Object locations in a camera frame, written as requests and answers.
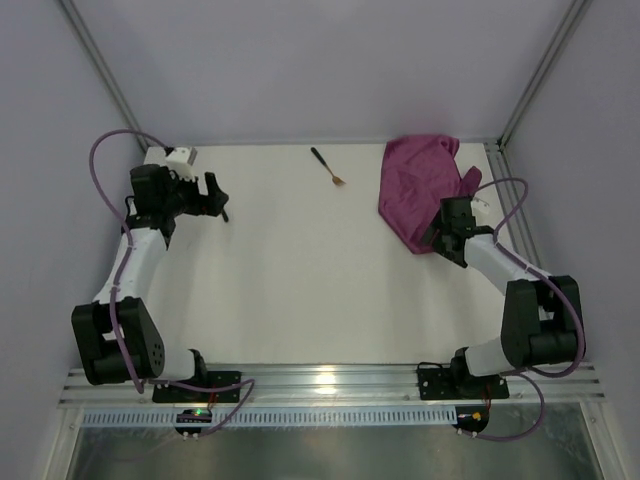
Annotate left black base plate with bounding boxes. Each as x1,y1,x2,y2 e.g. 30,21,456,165
152,370,242,404

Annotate right corner frame post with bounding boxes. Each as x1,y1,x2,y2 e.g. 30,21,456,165
497,0,592,151

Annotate corner frame post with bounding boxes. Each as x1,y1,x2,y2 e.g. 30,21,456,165
497,0,592,151
55,0,142,131

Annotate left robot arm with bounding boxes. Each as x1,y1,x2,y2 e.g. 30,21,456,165
71,164,229,392

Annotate right side aluminium rail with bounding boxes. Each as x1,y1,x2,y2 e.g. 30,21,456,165
483,139,546,270

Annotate slotted cable duct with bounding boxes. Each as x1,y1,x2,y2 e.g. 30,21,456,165
81,405,458,428

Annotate aluminium rail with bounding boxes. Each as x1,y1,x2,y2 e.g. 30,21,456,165
58,363,606,408
483,139,546,270

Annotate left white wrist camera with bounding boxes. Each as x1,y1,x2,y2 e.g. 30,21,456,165
164,147,197,182

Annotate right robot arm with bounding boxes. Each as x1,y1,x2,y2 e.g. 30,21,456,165
422,196,586,399

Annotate left corner frame post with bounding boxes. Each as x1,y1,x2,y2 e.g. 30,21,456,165
55,0,142,131

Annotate black controller board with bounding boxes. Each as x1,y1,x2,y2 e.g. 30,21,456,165
453,407,490,434
174,408,212,438

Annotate right black controller board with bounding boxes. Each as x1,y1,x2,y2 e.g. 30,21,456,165
453,407,490,434

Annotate front aluminium rail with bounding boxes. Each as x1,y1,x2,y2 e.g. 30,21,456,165
58,363,606,408

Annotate gold fork black handle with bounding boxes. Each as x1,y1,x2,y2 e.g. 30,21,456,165
310,147,346,187

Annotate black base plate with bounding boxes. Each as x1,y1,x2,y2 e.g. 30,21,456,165
416,362,510,400
152,370,242,404

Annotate purple cloth napkin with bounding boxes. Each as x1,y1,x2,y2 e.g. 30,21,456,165
378,134,482,255

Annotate left black controller board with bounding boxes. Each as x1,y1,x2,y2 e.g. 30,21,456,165
174,408,212,438

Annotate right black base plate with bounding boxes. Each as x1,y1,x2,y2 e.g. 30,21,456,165
416,362,510,400

